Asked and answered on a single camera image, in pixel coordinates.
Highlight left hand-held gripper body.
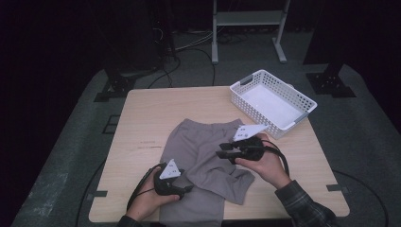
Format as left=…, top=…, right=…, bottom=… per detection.
left=153, top=158, right=187, bottom=197

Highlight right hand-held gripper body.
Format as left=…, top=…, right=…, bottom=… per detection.
left=232, top=123, right=269, bottom=163

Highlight grey pants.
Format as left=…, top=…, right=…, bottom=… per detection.
left=159, top=118, right=255, bottom=227

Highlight white plastic basket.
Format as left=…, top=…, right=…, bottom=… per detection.
left=229, top=69, right=318, bottom=140

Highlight person's right hand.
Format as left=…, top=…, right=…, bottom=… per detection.
left=235, top=133, right=292, bottom=190

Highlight person's left hand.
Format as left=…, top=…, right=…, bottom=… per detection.
left=126, top=169, right=181, bottom=222

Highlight black tape strip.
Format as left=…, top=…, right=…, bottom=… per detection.
left=86, top=190, right=109, bottom=201
left=325, top=183, right=350, bottom=194

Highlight black stand base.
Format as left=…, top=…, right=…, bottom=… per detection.
left=93, top=70, right=137, bottom=103
left=305, top=62, right=357, bottom=98

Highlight white metal stand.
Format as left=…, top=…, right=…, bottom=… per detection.
left=211, top=0, right=291, bottom=65

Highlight dark equipment cabinet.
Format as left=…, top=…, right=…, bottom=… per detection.
left=103, top=0, right=176, bottom=72

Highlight left hand-held gripper cable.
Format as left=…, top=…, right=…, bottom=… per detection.
left=126, top=163, right=167, bottom=212

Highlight hand-held gripper cable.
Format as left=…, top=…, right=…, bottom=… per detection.
left=260, top=139, right=291, bottom=178
left=126, top=163, right=167, bottom=212

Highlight right hand-held gripper cable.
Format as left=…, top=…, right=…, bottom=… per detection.
left=260, top=139, right=291, bottom=178

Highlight long black cable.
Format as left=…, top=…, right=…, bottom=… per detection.
left=332, top=169, right=390, bottom=227
left=75, top=159, right=107, bottom=227

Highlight black curved cable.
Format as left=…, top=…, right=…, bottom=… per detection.
left=148, top=56, right=182, bottom=89
left=174, top=46, right=217, bottom=87

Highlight dark cable tangle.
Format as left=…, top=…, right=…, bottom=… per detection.
left=217, top=31, right=249, bottom=45

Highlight white cables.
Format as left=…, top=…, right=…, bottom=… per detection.
left=174, top=31, right=216, bottom=51

